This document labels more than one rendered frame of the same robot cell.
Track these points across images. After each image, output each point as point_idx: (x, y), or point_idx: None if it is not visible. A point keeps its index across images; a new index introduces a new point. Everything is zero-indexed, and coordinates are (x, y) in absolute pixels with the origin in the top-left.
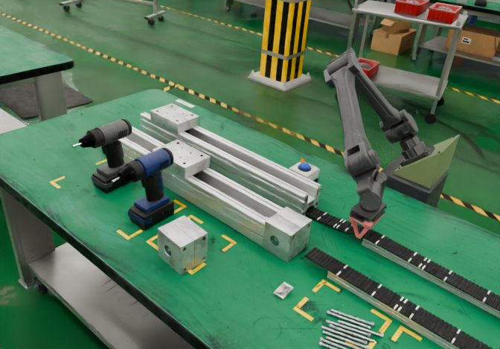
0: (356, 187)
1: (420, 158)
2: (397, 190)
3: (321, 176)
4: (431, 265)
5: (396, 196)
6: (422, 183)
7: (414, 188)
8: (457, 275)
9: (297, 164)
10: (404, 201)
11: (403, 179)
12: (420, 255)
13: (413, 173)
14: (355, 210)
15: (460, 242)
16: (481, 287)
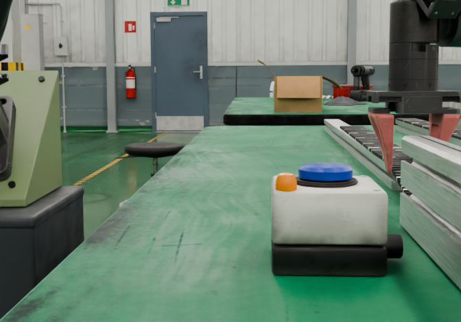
0: (191, 217)
1: (14, 127)
2: (59, 239)
3: (215, 251)
4: (380, 146)
5: (162, 195)
6: (55, 181)
7: (73, 199)
8: (366, 142)
9: (322, 190)
10: (169, 190)
11: (46, 200)
12: (373, 149)
13: (44, 166)
14: (458, 90)
15: (242, 167)
16: (360, 139)
